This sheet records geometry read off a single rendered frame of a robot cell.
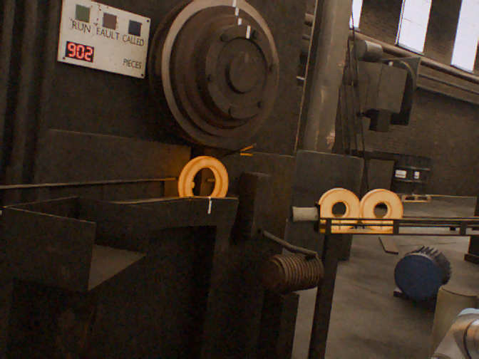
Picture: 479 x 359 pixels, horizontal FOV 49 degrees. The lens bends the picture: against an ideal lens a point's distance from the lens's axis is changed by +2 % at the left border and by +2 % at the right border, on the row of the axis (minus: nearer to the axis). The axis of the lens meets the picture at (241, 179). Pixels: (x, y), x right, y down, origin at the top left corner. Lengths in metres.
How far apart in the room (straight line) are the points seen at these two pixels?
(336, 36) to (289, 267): 4.49
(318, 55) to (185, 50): 4.70
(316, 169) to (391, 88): 5.56
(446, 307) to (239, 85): 0.96
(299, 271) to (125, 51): 0.91
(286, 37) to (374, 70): 7.55
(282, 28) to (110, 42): 0.72
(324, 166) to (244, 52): 2.75
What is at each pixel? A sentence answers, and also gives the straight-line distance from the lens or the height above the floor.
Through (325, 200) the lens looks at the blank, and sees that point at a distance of 1.88.
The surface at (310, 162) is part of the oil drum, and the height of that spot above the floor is 0.79.
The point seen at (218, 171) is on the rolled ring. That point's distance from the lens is 1.70.
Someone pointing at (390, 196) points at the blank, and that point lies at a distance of 1.95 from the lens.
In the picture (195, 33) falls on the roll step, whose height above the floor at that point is 1.20.
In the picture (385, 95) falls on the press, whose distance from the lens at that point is 9.58.
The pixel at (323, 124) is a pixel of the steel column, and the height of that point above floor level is 1.19.
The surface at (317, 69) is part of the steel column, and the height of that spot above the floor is 1.81.
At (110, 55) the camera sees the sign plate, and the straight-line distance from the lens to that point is 1.61.
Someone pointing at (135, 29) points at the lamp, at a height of 1.20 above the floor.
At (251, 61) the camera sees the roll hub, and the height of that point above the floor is 1.15.
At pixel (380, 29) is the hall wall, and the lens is 12.81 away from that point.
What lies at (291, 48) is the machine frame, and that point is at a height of 1.29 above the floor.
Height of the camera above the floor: 0.92
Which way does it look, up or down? 5 degrees down
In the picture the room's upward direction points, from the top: 8 degrees clockwise
